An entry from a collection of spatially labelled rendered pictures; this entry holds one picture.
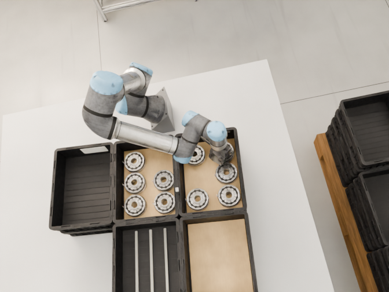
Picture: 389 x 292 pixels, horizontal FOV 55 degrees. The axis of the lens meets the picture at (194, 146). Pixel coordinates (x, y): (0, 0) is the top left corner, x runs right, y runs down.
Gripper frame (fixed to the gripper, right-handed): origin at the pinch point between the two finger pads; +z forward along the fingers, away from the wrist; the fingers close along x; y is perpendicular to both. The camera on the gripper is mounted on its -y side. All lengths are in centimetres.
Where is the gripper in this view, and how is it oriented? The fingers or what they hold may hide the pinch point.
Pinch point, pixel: (217, 156)
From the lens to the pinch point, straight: 179.0
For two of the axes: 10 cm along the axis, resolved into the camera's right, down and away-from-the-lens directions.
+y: 7.0, 6.3, -3.5
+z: 1.2, 3.7, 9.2
